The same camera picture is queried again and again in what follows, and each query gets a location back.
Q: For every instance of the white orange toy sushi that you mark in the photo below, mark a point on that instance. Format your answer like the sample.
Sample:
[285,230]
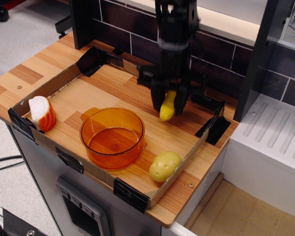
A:
[42,113]

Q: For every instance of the dark wooden post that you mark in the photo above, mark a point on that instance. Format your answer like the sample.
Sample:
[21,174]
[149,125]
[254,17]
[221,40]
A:
[271,28]
[82,13]

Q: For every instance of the orange transparent plastic pot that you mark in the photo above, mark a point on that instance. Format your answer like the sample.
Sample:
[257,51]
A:
[113,137]

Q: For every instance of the yellow toy potato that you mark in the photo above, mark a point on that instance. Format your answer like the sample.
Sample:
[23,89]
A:
[164,165]

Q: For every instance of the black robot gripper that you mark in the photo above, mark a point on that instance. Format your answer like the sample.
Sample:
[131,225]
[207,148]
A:
[172,73]

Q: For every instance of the white toy sink drainboard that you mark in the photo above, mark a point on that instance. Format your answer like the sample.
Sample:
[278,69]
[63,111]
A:
[260,155]

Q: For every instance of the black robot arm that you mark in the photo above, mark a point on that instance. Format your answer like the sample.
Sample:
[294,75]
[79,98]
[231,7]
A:
[177,22]

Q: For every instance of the dark wooden left post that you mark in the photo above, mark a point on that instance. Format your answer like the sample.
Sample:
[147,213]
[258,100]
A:
[82,13]

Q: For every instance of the black caster wheel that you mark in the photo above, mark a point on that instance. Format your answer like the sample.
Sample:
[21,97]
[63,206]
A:
[4,15]

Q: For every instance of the yellow toy banana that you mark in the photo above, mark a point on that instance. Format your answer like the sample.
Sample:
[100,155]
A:
[167,109]

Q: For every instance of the grey toy oven front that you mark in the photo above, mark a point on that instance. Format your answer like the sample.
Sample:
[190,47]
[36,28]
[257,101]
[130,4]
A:
[88,217]

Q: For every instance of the dark wooden right post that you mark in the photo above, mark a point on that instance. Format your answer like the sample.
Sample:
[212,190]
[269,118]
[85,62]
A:
[271,28]

